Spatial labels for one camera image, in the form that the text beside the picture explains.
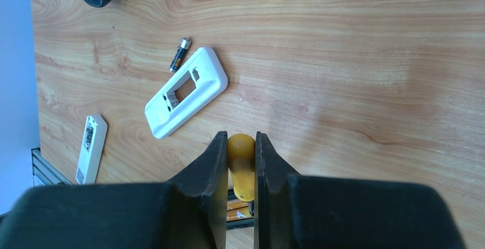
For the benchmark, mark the yellow handled screwdriver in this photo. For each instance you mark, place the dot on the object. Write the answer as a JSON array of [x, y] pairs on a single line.
[[241, 163]]

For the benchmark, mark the orange battery left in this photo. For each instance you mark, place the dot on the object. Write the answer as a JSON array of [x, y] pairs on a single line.
[[236, 204]]

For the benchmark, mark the white remote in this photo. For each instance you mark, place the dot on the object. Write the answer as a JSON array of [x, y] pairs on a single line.
[[92, 145], [199, 81]]

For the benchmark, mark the black AAA battery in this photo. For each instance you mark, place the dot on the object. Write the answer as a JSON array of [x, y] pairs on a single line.
[[180, 54]]

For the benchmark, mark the orange battery right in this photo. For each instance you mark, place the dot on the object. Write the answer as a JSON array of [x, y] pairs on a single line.
[[238, 214]]

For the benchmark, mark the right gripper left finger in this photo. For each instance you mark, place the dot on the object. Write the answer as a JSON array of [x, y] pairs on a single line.
[[186, 211]]

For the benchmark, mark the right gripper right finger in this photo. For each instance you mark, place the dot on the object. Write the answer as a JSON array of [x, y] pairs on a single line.
[[298, 211]]

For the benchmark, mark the orange battery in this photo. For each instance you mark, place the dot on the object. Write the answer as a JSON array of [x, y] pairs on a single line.
[[238, 214], [236, 204]]

